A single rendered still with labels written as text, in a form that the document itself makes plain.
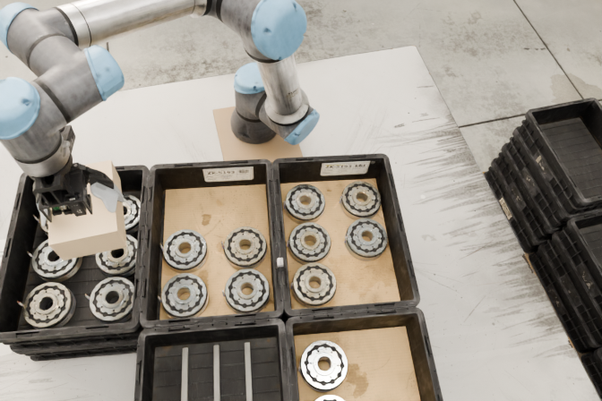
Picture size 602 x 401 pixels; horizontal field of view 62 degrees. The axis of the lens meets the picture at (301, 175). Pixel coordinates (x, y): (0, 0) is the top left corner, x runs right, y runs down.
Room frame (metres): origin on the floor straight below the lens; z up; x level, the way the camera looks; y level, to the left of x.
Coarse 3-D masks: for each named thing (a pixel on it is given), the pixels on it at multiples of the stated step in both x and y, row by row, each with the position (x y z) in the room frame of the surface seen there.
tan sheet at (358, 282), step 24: (336, 192) 0.67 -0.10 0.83; (336, 216) 0.60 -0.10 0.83; (336, 240) 0.53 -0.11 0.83; (288, 264) 0.45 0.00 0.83; (336, 264) 0.46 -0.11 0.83; (360, 264) 0.47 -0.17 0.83; (384, 264) 0.48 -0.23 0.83; (336, 288) 0.40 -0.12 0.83; (360, 288) 0.41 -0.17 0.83; (384, 288) 0.42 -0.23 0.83
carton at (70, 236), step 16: (112, 176) 0.47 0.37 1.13; (96, 208) 0.40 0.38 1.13; (48, 224) 0.36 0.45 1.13; (64, 224) 0.36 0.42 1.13; (80, 224) 0.37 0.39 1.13; (96, 224) 0.37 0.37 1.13; (112, 224) 0.37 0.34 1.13; (48, 240) 0.33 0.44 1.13; (64, 240) 0.33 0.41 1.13; (80, 240) 0.34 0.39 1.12; (96, 240) 0.35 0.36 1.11; (112, 240) 0.35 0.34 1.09; (64, 256) 0.32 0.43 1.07; (80, 256) 0.33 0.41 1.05
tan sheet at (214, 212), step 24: (168, 192) 0.61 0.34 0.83; (192, 192) 0.61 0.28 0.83; (216, 192) 0.62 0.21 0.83; (240, 192) 0.63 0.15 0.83; (264, 192) 0.64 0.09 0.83; (168, 216) 0.54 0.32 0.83; (192, 216) 0.55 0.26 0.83; (216, 216) 0.56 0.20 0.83; (240, 216) 0.56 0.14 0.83; (264, 216) 0.57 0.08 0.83; (216, 240) 0.49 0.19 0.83; (216, 264) 0.43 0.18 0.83; (264, 264) 0.44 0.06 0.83; (216, 288) 0.37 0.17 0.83; (216, 312) 0.31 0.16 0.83
